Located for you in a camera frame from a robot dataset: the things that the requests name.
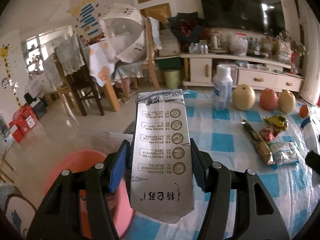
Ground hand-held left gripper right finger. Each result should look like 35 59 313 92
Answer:
189 138 290 240

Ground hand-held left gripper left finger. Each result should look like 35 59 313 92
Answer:
26 140 132 240

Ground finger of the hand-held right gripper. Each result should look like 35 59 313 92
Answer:
304 150 320 175

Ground crushed white plastic bottle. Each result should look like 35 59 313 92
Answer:
301 116 320 155

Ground white packet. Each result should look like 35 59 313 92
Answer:
270 142 300 165

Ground silver milk carton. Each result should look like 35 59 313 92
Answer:
130 89 195 225

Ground pink plastic bin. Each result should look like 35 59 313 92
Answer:
47 150 137 240

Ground green yellow wrapper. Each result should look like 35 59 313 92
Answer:
264 114 289 132

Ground small red wrapper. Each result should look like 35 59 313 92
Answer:
259 127 277 143

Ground long brown snack wrapper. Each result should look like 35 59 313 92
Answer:
241 119 273 165

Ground white cushion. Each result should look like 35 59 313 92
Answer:
91 129 134 155

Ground blue grey cushion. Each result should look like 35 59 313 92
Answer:
123 121 137 142

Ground blue checked tablecloth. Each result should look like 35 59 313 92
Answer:
122 89 320 240

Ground small orange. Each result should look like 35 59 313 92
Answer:
299 104 310 118

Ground yellow pear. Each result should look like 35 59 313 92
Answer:
232 84 256 111
278 89 296 113

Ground wooden dining table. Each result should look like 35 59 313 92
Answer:
86 41 121 112

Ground red apple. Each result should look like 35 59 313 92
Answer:
259 88 279 111

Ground lace covered air conditioner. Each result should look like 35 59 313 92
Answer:
297 0 320 104

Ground upright white plastic bottle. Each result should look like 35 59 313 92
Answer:
212 64 233 110

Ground green waste bin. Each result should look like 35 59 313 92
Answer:
163 69 181 89

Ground red gift boxes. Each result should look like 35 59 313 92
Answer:
9 105 39 143

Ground white television cabinet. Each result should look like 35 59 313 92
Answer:
180 52 304 93

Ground light wooden chair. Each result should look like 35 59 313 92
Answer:
140 17 163 90

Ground floral white table cover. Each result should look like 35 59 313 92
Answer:
86 41 118 87

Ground patterned gift bag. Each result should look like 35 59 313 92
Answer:
276 35 292 62

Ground dark chair with grey cover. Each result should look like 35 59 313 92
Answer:
54 34 105 117

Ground pack of water bottles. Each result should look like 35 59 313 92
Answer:
189 42 209 54

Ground white rice sack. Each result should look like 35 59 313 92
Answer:
159 30 181 57

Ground glass kettle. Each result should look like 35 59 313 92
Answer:
209 31 225 50

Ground clear plastic bag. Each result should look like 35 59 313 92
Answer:
226 34 248 57

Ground white mesh food cover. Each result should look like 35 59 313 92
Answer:
99 3 148 63

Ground dark wrapped flower bouquet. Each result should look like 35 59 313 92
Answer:
167 11 206 44

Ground black television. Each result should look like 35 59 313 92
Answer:
196 0 287 36

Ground giraffe height wall sticker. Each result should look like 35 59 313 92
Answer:
0 44 22 110

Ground colourful wall stickers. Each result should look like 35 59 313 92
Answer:
66 0 125 38

